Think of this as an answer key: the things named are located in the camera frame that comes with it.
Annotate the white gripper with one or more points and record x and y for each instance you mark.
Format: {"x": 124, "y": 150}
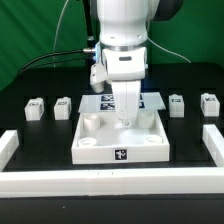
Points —
{"x": 124, "y": 70}

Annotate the white square tabletop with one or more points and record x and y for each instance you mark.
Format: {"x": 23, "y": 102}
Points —
{"x": 100, "y": 138}

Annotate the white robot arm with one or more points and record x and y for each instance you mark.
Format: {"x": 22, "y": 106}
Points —
{"x": 124, "y": 24}

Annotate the white tag sheet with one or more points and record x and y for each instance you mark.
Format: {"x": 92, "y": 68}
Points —
{"x": 105, "y": 102}

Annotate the green backdrop curtain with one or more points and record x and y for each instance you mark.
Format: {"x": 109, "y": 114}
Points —
{"x": 29, "y": 28}

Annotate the white U-shaped fence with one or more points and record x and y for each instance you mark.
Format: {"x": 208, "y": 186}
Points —
{"x": 202, "y": 180}

